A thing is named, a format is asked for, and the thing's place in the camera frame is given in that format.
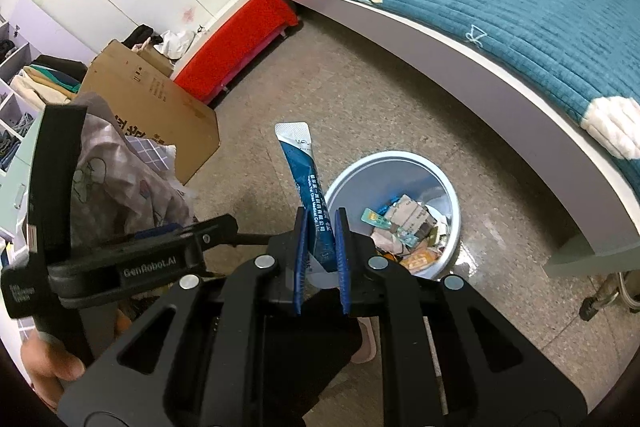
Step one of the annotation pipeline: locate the purple teal shelf cabinet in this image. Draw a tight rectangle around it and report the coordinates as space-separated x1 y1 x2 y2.
1 0 96 241

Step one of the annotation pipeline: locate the brown cardboard box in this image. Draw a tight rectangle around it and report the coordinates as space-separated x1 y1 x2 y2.
79 40 220 183

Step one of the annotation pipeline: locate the grey checked tablecloth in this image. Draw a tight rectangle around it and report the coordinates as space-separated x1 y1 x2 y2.
70 93 194 247

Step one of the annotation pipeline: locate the teal bunk bed frame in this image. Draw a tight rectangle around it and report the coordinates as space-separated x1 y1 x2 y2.
292 0 639 275

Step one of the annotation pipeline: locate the blue white long sachet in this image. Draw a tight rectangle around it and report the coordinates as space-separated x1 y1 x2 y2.
274 122 338 289

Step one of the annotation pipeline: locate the white plastic bag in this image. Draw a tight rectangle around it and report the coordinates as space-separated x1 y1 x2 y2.
154 30 196 61

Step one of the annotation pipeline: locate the blue plastic trash bucket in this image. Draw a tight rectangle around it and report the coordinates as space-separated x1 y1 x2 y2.
326 150 461 280

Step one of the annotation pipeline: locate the person's left hand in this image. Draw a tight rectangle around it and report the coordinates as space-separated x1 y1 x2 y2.
21 329 86 412

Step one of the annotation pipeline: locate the pink slipper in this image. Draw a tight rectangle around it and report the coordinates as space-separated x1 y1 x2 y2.
350 317 378 364

